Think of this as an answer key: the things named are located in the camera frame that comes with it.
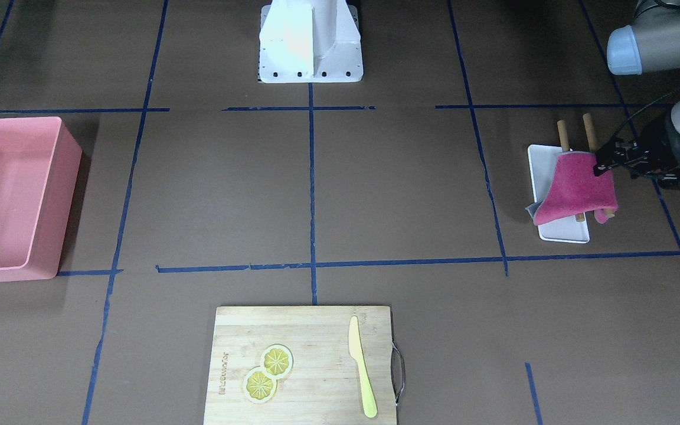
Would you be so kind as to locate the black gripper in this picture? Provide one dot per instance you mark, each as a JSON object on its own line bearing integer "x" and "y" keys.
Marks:
{"x": 660, "y": 147}

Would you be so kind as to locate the pink fleece cloth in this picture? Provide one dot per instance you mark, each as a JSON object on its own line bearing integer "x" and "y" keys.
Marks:
{"x": 575, "y": 189}

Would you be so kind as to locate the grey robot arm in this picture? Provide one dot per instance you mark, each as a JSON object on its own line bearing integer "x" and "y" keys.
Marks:
{"x": 651, "y": 43}

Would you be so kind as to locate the outer wooden rod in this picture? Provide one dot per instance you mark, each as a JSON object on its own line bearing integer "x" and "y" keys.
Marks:
{"x": 592, "y": 141}

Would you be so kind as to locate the wooden rod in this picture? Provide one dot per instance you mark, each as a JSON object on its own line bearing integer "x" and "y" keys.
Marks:
{"x": 592, "y": 141}
{"x": 565, "y": 147}

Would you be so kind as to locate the inner wooden rod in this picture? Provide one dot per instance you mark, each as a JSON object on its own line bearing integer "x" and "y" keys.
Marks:
{"x": 565, "y": 147}

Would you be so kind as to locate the white rectangular tray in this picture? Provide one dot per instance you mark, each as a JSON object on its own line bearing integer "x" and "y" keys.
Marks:
{"x": 542, "y": 161}

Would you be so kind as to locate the yellow plastic knife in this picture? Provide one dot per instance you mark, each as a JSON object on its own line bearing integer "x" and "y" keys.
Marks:
{"x": 355, "y": 350}

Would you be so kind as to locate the bamboo cutting board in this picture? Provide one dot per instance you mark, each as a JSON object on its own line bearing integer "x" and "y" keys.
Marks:
{"x": 322, "y": 387}

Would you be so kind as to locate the pink plastic bin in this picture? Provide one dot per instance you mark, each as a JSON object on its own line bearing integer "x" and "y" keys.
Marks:
{"x": 39, "y": 162}

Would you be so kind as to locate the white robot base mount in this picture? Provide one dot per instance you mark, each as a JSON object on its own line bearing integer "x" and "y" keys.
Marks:
{"x": 310, "y": 42}

